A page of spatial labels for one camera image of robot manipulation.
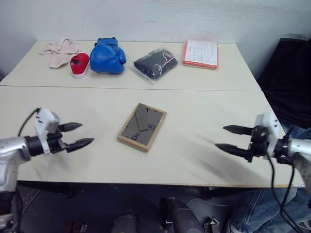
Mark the black garment in clear bag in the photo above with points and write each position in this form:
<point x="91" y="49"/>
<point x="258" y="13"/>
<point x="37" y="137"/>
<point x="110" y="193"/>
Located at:
<point x="155" y="64"/>

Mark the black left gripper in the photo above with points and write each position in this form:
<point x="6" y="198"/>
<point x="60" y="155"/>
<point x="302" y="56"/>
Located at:
<point x="55" y="142"/>

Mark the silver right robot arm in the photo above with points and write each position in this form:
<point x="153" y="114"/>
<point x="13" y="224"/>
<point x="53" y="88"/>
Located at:
<point x="297" y="150"/>

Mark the grey rounded base shape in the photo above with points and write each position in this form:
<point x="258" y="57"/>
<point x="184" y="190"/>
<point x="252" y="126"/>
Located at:
<point x="206" y="208"/>

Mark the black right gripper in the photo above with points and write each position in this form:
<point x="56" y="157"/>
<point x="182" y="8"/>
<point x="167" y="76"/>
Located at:
<point x="258" y="143"/>

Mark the orange-edged bagged paper packet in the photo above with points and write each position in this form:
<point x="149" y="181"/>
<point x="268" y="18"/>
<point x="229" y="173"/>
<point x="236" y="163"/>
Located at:
<point x="201" y="53"/>

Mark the blue boxing glove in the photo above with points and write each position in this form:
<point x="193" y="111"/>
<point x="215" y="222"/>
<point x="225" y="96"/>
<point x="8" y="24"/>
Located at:
<point x="105" y="58"/>

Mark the pink cloth garment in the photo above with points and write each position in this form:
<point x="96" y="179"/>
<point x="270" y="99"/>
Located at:
<point x="60" y="52"/>

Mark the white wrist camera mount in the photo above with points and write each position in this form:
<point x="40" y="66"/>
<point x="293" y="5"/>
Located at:
<point x="268" y="123"/>
<point x="45" y="121"/>

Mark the wooden framed dark tray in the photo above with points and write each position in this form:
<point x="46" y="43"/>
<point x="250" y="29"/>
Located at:
<point x="138" y="133"/>

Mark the dark rounded low shape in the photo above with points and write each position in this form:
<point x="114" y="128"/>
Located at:
<point x="125" y="224"/>

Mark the black padded chair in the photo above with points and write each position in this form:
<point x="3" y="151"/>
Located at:
<point x="289" y="77"/>

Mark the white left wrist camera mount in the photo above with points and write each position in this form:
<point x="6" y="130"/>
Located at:
<point x="45" y="121"/>

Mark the person's blue jeans leg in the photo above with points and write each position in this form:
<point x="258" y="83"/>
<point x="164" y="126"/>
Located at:
<point x="264" y="211"/>

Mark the red slip-on shoe white sole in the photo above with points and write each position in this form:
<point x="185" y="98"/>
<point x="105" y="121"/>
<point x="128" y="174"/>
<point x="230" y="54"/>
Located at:
<point x="80" y="64"/>

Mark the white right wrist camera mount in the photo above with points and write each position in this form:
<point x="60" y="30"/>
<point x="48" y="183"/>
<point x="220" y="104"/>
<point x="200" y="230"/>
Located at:
<point x="268" y="123"/>

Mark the dark rounded tall shape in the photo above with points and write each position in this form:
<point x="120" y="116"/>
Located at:
<point x="181" y="216"/>

